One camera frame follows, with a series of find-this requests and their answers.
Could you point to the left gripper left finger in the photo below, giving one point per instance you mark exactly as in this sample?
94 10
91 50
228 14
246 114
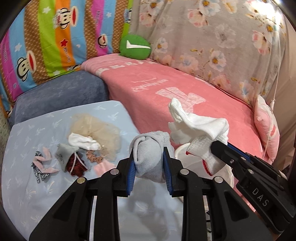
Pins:
89 206

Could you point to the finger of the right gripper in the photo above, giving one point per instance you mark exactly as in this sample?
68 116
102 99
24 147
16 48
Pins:
240 162

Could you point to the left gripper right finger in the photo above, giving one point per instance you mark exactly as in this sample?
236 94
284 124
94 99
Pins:
211 206

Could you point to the white sock with red trim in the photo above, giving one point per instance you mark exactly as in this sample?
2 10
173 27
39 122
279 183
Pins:
199 132

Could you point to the grey sock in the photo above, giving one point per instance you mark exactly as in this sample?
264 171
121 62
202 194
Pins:
147 150

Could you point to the white lined trash bin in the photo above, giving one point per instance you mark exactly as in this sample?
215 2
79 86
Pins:
195 164

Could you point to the pink white pillow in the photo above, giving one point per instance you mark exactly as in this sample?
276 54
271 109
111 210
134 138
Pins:
267 127

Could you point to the dark red velvet scrunchie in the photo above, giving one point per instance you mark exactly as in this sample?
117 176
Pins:
76 166

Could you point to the pink cloth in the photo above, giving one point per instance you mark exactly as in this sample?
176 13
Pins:
103 167

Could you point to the pink leopard bow hair clip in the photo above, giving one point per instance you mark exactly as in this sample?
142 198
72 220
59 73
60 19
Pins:
41 172

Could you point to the light blue sheet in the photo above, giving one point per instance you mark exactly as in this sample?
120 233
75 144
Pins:
149 213

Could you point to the white rolled sock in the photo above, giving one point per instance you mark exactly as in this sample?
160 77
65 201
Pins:
86 143

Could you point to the beige tulle fabric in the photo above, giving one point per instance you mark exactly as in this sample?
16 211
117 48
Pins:
106 134

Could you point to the floral grey quilt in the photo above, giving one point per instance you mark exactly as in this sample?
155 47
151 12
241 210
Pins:
236 45

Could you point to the pink blanket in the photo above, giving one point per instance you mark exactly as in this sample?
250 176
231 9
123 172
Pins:
146 88

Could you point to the blue grey cushion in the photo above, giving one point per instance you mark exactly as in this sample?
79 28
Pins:
66 91

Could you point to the green check mark pillow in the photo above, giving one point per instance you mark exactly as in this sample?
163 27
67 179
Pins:
134 47

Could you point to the colourful monkey striped pillow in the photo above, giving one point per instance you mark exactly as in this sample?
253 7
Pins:
51 38

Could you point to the grey drawstring pouch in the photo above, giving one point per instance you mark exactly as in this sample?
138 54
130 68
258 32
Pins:
63 154

